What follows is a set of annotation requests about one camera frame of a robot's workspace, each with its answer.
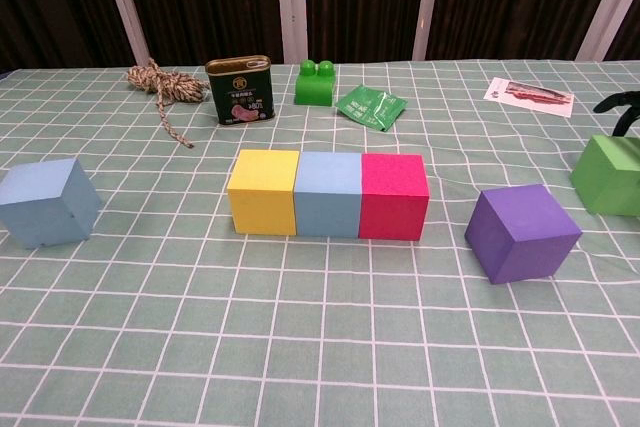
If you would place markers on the green toy building brick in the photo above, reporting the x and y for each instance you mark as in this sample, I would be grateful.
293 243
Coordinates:
312 89

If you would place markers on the green foam cube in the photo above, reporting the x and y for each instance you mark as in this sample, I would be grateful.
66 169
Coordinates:
605 182

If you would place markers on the dark green luncheon meat can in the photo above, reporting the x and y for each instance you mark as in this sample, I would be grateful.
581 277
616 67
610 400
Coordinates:
240 97

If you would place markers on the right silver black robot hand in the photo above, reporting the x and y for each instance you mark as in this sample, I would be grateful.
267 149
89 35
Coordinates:
625 99

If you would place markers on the green checked tablecloth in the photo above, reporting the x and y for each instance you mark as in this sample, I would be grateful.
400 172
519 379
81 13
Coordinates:
320 347

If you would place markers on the magenta foam cube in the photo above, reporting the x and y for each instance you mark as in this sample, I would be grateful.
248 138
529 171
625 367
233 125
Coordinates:
392 197

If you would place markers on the purple foam cube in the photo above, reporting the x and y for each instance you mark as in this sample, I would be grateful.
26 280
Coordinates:
520 237

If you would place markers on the white metal frame post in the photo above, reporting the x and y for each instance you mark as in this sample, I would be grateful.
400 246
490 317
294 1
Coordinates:
610 2
295 7
125 12
427 7

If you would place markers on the green foil sachet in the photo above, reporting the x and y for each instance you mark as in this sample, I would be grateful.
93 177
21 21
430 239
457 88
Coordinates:
365 107

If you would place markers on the yellow foam cube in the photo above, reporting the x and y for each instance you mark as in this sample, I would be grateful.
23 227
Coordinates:
260 197

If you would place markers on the light blue foam cube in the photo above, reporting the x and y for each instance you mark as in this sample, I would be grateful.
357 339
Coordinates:
40 212
327 197

